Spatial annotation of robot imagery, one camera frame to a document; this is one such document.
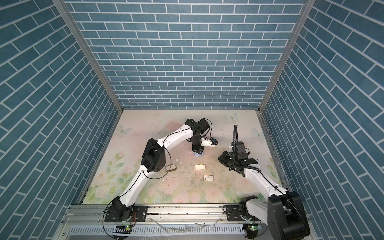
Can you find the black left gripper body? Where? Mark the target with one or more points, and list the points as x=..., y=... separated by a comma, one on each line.
x=197, y=144

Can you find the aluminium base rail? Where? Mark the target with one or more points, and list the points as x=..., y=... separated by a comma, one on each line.
x=161, y=220

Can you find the blue stapler top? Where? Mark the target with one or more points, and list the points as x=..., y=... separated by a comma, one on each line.
x=199, y=154

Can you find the beige stapler base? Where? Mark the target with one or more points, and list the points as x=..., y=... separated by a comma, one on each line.
x=171, y=168

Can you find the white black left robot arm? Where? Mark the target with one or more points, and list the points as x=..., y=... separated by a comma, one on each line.
x=121, y=208

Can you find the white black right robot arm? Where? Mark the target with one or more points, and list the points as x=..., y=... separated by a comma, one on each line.
x=283, y=212

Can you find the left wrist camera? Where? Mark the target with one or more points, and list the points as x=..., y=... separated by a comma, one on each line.
x=209, y=141

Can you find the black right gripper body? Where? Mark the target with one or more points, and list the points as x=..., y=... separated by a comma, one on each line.
x=229, y=160

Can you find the white staple box sleeve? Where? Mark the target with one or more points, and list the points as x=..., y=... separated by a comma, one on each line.
x=208, y=178

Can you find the open staple box tray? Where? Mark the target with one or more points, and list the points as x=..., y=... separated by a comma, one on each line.
x=200, y=167

